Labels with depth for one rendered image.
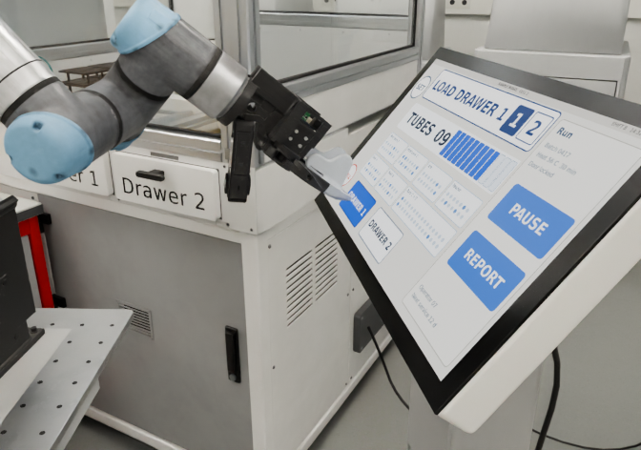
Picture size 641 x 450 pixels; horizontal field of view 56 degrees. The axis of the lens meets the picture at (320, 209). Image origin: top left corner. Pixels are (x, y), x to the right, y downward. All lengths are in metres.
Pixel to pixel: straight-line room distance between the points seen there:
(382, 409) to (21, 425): 1.34
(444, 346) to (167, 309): 1.07
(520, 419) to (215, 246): 0.76
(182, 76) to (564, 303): 0.47
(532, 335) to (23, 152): 0.51
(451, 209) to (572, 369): 1.75
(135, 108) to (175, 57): 0.08
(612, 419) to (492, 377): 1.67
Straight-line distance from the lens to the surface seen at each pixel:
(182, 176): 1.29
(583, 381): 2.32
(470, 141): 0.72
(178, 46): 0.72
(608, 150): 0.57
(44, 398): 0.94
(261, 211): 1.24
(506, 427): 0.85
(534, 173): 0.61
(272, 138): 0.75
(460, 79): 0.84
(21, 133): 0.67
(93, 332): 1.06
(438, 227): 0.66
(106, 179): 1.47
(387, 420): 2.00
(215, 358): 1.51
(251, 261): 1.29
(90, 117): 0.69
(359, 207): 0.82
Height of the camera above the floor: 1.30
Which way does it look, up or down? 22 degrees down
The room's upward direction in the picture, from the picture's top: straight up
